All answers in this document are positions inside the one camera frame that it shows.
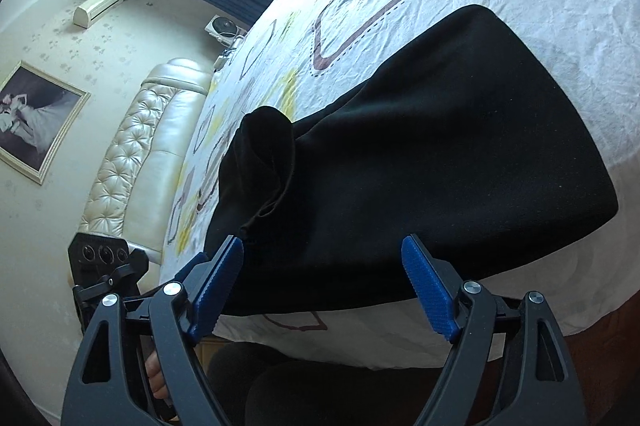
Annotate cream tufted leather headboard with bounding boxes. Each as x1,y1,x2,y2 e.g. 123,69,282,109
80,58,213,267

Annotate person's dark-clothed legs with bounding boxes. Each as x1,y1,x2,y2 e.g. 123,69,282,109
207,341,501,426

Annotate black pants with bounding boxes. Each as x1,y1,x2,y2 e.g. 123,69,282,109
202,4,619,319

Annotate framed wall picture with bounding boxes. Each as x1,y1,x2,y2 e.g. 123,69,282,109
0,60,92,185

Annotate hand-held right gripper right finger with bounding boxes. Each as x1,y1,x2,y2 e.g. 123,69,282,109
401,233,588,426

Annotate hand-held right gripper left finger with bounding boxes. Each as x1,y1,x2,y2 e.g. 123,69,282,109
62,235,246,426

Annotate white fan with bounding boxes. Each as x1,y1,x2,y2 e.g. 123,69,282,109
204,14,247,49

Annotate person's left hand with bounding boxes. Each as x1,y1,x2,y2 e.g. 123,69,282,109
144,350,176,407

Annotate white air conditioner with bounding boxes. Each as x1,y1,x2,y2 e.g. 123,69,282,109
73,0,127,29

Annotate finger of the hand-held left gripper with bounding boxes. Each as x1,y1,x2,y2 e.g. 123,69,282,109
172,252,212,289

